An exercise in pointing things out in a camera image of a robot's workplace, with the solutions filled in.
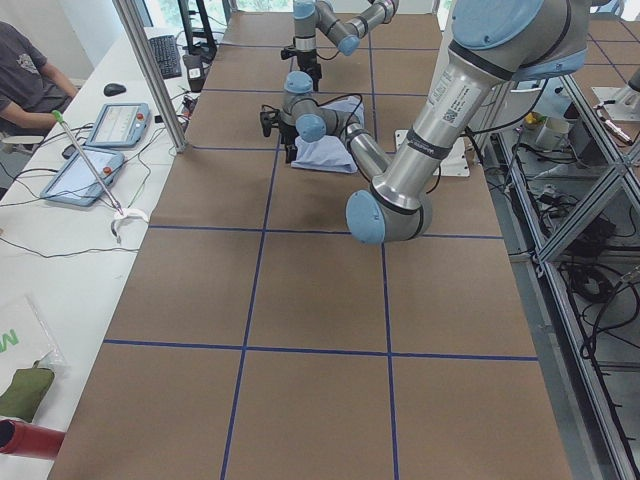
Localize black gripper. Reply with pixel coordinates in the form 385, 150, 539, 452
259, 104, 298, 163
280, 45, 322, 90

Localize light blue striped shirt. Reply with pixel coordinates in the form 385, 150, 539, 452
291, 95, 364, 174

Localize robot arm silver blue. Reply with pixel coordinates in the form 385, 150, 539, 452
260, 1, 592, 244
281, 0, 399, 91

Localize black box white label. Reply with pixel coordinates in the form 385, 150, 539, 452
183, 54, 206, 93

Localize black keyboard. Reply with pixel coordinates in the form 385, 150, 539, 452
148, 35, 182, 79

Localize far blue teach pendant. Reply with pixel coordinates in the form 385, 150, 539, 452
85, 103, 150, 149

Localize blue teach pendant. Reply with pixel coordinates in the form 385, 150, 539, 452
40, 147, 124, 207
85, 103, 150, 149

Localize black computer mouse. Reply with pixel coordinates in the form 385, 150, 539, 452
103, 83, 127, 97

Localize near blue teach pendant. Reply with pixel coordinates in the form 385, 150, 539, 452
40, 147, 124, 207

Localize grabber stick green tip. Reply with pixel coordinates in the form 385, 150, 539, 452
52, 110, 149, 245

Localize seated person grey shirt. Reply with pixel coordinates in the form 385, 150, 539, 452
1, 22, 79, 136

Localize green pouch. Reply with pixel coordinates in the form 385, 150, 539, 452
1, 367, 55, 422

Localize red cylinder bottle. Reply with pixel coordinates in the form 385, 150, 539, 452
1, 419, 65, 460

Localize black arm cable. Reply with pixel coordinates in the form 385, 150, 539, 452
262, 93, 366, 146

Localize aluminium frame post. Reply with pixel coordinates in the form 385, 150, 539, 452
112, 0, 187, 153

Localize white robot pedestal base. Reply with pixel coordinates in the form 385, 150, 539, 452
394, 128, 474, 178

